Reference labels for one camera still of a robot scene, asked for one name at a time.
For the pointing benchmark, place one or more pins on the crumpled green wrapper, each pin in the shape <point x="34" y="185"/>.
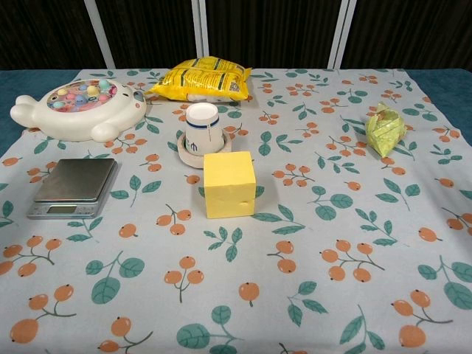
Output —
<point x="383" y="132"/>

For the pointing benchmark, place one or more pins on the yellow snack bag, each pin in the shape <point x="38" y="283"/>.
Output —
<point x="206" y="79"/>

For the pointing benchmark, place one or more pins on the silver digital kitchen scale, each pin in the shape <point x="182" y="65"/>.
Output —
<point x="73" y="180"/>

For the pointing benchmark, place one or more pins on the white paper cup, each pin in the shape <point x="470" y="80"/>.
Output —
<point x="201" y="127"/>

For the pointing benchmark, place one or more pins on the white partition post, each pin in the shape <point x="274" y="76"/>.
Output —
<point x="199" y="29"/>
<point x="341" y="33"/>
<point x="97" y="33"/>

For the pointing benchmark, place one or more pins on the floral print tablecloth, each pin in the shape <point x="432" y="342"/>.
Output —
<point x="258" y="258"/>

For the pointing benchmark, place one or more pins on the white seal fishing toy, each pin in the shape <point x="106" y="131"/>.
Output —
<point x="73" y="123"/>

